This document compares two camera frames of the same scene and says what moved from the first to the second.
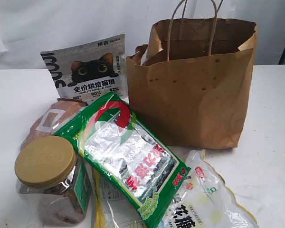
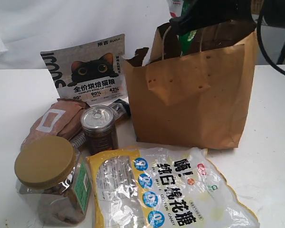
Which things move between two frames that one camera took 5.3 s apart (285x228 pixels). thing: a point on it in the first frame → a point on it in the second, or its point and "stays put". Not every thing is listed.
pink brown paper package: x=47 y=121 stays put
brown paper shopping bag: x=189 y=86 stays put
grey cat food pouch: x=88 y=71 stays put
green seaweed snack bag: x=127 y=153 → x=185 y=40
